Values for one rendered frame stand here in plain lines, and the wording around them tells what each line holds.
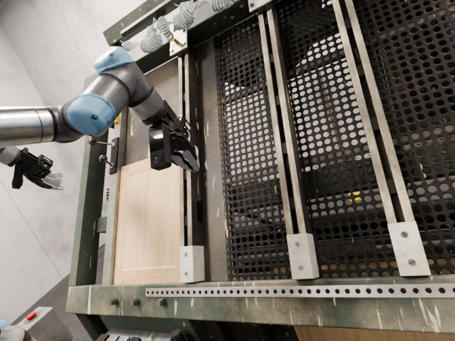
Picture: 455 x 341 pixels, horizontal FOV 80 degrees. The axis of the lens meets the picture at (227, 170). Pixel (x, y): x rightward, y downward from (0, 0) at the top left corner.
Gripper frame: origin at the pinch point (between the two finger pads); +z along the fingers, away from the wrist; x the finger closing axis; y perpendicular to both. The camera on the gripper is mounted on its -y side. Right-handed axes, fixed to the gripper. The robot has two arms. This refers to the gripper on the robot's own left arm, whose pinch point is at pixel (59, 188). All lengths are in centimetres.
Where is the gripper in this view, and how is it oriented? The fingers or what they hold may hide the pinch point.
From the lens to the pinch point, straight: 132.3
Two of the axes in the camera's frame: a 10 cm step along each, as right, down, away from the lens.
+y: 7.9, -6.1, -0.9
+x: -3.6, -5.8, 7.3
